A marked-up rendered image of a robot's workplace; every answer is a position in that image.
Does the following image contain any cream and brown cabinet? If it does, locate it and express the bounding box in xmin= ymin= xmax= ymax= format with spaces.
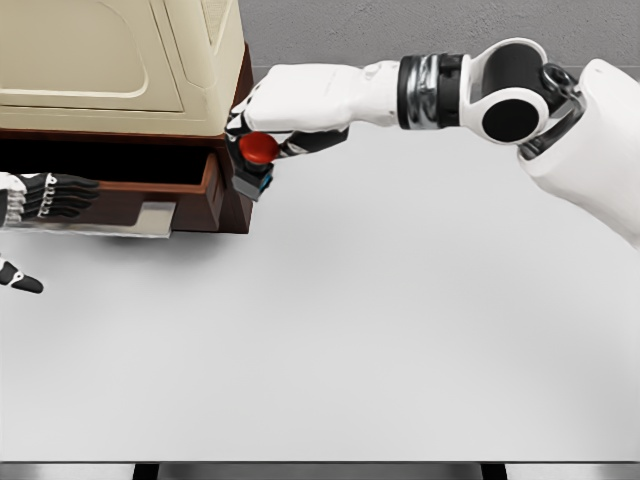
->
xmin=0 ymin=0 xmax=257 ymax=235

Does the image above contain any red button switch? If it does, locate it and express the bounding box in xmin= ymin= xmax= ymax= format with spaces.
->
xmin=231 ymin=131 xmax=280 ymax=203

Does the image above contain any brown cabinet drawer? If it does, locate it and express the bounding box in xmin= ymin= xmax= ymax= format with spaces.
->
xmin=0 ymin=152 xmax=225 ymax=239

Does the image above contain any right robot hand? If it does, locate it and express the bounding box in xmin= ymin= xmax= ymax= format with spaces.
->
xmin=224 ymin=63 xmax=362 ymax=164

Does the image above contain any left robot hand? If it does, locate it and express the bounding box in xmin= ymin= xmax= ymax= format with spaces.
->
xmin=0 ymin=172 xmax=101 ymax=295

